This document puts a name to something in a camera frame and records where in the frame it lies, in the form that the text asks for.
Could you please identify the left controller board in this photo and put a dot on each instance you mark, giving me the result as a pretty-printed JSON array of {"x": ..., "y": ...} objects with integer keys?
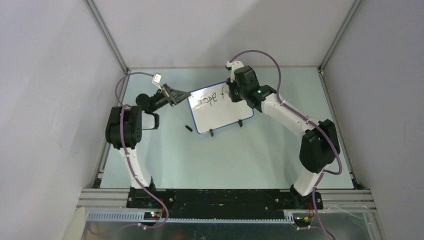
[{"x": 152, "y": 215}]

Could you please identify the blue framed whiteboard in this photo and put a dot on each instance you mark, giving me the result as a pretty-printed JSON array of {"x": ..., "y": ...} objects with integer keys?
[{"x": 212, "y": 108}]

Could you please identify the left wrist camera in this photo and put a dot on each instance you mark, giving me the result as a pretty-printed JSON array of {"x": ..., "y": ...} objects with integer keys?
[{"x": 156, "y": 80}]

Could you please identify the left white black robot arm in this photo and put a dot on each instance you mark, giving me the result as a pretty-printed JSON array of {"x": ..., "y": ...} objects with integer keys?
[{"x": 126, "y": 124}]

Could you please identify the controller board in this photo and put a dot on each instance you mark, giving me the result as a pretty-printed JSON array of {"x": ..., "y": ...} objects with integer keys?
[
  {"x": 152, "y": 215},
  {"x": 303, "y": 220}
]

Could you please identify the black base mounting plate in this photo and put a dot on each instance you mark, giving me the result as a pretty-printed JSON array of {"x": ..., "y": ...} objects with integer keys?
[{"x": 223, "y": 204}]

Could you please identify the aluminium frame rail front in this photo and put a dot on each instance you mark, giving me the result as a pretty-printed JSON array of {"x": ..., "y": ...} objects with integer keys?
[{"x": 334, "y": 200}]

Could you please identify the black marker cap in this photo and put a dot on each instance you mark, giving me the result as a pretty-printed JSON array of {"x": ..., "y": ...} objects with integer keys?
[{"x": 188, "y": 128}]

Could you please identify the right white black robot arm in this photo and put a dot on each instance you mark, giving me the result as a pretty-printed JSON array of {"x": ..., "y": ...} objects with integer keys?
[{"x": 319, "y": 144}]

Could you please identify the right controller board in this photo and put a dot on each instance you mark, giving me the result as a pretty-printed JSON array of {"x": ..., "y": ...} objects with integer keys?
[{"x": 303, "y": 220}]

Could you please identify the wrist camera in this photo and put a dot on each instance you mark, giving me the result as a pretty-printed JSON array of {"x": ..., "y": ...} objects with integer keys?
[
  {"x": 232, "y": 67},
  {"x": 156, "y": 80}
]

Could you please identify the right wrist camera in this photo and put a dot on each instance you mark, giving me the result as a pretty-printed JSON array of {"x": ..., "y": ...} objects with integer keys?
[{"x": 232, "y": 67}]

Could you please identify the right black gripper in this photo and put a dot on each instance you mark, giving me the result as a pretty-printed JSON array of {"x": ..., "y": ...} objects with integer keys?
[{"x": 231, "y": 85}]

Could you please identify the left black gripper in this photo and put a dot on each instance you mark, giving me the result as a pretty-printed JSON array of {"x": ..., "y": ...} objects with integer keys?
[{"x": 179, "y": 96}]

